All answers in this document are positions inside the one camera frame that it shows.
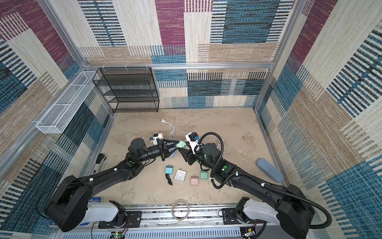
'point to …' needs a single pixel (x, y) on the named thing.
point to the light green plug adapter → (181, 144)
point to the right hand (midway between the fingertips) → (184, 147)
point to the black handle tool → (100, 157)
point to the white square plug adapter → (180, 176)
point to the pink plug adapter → (194, 180)
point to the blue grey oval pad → (269, 170)
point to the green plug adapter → (204, 175)
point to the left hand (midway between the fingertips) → (179, 144)
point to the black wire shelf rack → (129, 89)
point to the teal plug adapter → (169, 170)
